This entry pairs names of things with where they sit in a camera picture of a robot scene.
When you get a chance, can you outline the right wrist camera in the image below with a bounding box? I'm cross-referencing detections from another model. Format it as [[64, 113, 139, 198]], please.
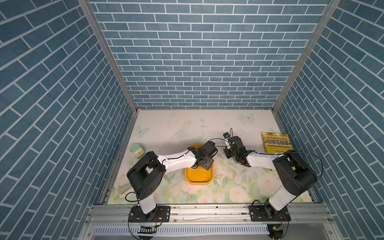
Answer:
[[223, 132, 233, 149]]

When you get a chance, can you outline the small green white box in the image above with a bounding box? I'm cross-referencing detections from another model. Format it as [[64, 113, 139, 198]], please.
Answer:
[[130, 143, 145, 159]]

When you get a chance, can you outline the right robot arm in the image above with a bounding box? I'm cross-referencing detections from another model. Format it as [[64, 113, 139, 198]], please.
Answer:
[[223, 133, 318, 222]]

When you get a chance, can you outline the floral table mat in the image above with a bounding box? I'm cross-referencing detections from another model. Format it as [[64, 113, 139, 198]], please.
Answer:
[[107, 109, 313, 205]]

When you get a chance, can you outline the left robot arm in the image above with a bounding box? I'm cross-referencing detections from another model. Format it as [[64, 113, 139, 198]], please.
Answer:
[[127, 141, 218, 215]]

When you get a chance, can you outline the white slotted cable duct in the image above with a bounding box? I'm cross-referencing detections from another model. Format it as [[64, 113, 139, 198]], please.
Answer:
[[94, 224, 270, 237]]

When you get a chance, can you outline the yellow plastic storage box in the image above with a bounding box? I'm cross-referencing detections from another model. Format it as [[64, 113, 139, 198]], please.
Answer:
[[184, 144, 215, 185]]

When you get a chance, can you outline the aluminium mounting rail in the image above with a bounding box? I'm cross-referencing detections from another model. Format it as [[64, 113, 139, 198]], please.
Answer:
[[85, 203, 333, 226]]

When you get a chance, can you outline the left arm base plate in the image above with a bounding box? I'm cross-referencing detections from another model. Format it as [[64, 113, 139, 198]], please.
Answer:
[[129, 205, 171, 223]]

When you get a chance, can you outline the yellow book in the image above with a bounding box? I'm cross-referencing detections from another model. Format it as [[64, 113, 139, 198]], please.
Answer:
[[261, 132, 293, 154]]

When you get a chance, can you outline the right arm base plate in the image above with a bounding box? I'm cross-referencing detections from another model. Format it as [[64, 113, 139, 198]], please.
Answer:
[[249, 205, 291, 222]]

